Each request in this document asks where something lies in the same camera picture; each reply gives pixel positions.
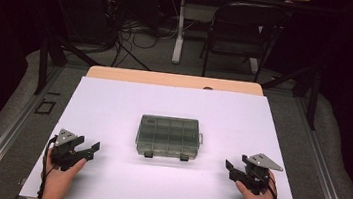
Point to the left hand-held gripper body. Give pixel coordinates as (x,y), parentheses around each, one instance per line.
(62,153)

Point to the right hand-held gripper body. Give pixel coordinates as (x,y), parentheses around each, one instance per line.
(254,175)

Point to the grey transparent compartment box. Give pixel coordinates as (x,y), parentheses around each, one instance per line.
(167,135)

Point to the person's left hand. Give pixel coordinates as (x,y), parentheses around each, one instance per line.
(57,186)

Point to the white table sheet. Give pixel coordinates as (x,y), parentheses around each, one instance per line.
(113,105)

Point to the light wooden table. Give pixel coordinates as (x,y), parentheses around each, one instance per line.
(166,79)

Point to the black folding chair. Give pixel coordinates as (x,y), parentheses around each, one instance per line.
(234,47)

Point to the aluminium floor rail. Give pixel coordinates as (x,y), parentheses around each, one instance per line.
(9,134)
(324,170)

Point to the black metal stand frame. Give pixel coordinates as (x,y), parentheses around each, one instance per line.
(313,101)
(43,64)

